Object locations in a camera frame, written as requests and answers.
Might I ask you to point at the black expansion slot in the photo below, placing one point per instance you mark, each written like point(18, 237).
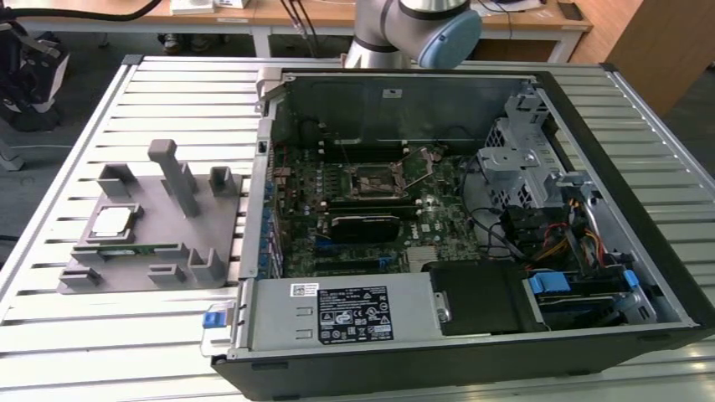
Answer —
point(346, 264)

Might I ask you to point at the green RAM stick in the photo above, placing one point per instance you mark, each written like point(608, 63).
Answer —
point(146, 249)

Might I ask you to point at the silver chipset heatsink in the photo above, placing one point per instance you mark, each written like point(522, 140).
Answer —
point(425, 256)

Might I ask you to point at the grey parts rack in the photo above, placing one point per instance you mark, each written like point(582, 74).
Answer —
point(215, 234)

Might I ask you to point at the black graphics card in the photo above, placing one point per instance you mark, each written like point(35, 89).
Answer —
point(363, 230)

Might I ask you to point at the small blue bay clip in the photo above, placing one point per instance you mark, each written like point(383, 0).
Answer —
point(630, 279)

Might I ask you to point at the blue case latch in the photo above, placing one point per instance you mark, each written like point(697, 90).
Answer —
point(214, 320)

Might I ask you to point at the small white box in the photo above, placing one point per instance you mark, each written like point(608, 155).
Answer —
point(229, 3)

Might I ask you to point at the black RAM slot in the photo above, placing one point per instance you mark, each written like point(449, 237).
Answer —
point(371, 211)
point(363, 147)
point(363, 152)
point(371, 202)
point(371, 207)
point(363, 143)
point(371, 216)
point(363, 158)

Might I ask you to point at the CPU socket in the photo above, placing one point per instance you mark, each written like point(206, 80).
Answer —
point(381, 176)

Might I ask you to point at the silver square CPU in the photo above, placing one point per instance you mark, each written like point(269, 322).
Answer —
point(114, 221)

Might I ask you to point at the wooden desk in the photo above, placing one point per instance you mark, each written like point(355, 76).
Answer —
point(537, 25)

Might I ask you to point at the blue disk carrier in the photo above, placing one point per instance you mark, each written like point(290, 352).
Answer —
point(547, 285)

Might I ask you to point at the silver disk bay cage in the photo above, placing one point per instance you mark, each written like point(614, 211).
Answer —
point(506, 161)

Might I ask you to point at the green motherboard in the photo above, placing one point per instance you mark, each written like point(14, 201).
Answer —
point(305, 218)

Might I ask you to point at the black open PC case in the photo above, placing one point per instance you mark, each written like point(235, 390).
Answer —
point(391, 377)

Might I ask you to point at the wooden cabinet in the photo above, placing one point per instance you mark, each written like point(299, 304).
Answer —
point(660, 50)

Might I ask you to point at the black phone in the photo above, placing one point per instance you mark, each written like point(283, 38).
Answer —
point(570, 10)

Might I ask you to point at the silver power supply unit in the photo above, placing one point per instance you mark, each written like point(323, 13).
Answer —
point(414, 310)

